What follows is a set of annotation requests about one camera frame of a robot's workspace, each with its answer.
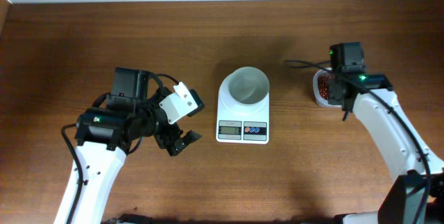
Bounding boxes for left black cable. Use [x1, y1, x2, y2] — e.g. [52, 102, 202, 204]
[60, 73, 181, 224]

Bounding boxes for right black cable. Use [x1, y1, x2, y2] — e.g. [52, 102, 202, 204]
[284, 59, 433, 224]

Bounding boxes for black cable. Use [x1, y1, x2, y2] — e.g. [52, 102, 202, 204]
[284, 59, 433, 224]
[60, 73, 181, 224]

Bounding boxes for clear plastic container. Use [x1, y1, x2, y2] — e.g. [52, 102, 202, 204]
[313, 70, 341, 108]

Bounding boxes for white digital kitchen scale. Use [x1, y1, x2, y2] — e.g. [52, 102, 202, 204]
[216, 75, 270, 145]

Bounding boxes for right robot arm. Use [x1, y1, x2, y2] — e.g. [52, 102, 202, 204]
[328, 42, 443, 224]

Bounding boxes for red beans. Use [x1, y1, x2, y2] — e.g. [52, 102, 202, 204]
[317, 75, 334, 101]

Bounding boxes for white round bowl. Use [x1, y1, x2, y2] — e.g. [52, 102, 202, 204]
[228, 67, 270, 105]

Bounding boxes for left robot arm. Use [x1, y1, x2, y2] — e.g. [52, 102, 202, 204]
[55, 67, 205, 223]

